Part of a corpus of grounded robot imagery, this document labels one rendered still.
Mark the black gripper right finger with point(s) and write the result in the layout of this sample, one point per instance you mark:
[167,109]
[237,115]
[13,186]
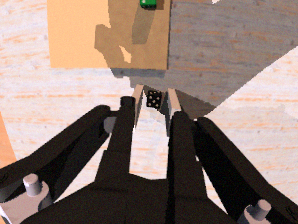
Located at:
[245,194]

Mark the peach square mat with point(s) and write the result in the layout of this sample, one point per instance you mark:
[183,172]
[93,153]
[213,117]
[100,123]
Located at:
[107,34]

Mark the green die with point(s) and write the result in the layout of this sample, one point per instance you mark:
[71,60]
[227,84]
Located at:
[148,3]

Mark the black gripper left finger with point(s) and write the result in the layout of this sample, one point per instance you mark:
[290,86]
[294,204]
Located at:
[38,180]

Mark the black die with white pips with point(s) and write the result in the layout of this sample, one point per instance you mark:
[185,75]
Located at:
[154,99]

